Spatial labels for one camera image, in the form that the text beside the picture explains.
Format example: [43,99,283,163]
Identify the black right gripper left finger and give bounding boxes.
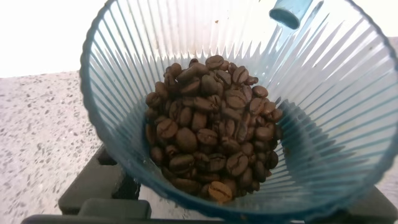
[58,144,141,215]

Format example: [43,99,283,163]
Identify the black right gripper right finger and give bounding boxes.
[351,185,398,223]

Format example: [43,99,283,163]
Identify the translucent blue ribbed cup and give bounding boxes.
[79,0,398,223]

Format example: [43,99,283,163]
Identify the brown coffee beans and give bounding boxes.
[144,55,284,204]

